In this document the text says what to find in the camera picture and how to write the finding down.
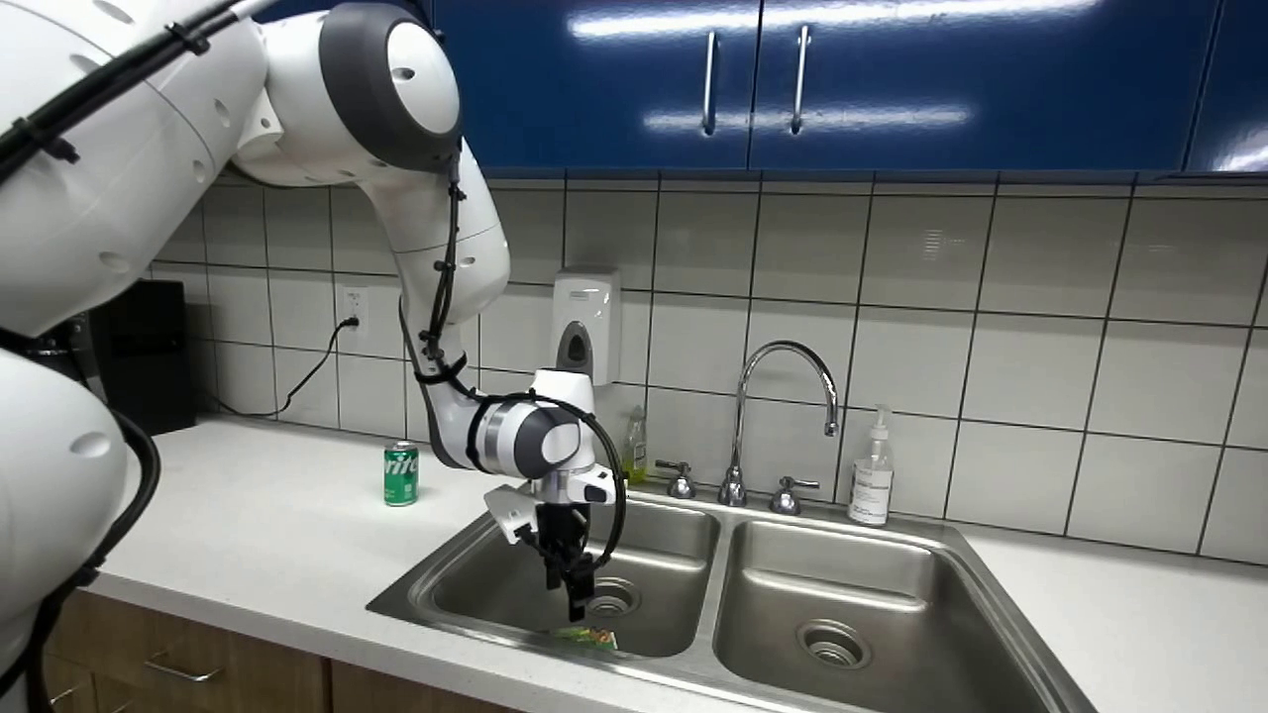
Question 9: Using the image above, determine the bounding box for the chrome faucet knob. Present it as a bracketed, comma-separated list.
[768, 470, 823, 517]
[654, 458, 703, 503]

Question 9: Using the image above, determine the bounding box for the chrome gooseneck faucet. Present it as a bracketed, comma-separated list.
[712, 335, 850, 510]

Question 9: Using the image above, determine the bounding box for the black power cord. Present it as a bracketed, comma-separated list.
[269, 311, 365, 422]

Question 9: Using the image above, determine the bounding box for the wooden base cabinet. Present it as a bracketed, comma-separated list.
[43, 587, 520, 713]

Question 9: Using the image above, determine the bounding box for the small green dish soap bottle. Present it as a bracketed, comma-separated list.
[619, 403, 657, 491]

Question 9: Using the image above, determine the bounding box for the stainless steel double sink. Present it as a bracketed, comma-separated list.
[365, 487, 1103, 713]

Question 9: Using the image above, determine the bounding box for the clear pump soap bottle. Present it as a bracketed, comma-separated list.
[843, 407, 901, 532]

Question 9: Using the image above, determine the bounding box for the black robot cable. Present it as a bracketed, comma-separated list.
[0, 0, 632, 573]

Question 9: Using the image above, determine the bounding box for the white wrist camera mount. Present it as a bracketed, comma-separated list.
[479, 482, 551, 548]

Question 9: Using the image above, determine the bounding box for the white wall outlet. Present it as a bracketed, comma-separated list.
[339, 277, 373, 331]

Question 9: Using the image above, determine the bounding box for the silver drawer handle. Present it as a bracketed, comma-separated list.
[43, 679, 100, 713]
[142, 656, 221, 688]

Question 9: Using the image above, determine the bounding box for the silver cabinet door handle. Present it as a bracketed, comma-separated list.
[786, 21, 811, 137]
[699, 26, 723, 144]

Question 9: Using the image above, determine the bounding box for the black countertop appliance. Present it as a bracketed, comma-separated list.
[82, 277, 205, 437]

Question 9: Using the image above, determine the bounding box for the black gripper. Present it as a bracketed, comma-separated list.
[530, 499, 597, 626]

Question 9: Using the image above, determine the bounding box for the white wall soap dispenser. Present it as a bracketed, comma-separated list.
[551, 269, 621, 393]

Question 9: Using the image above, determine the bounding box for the green soda can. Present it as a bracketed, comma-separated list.
[381, 437, 424, 510]

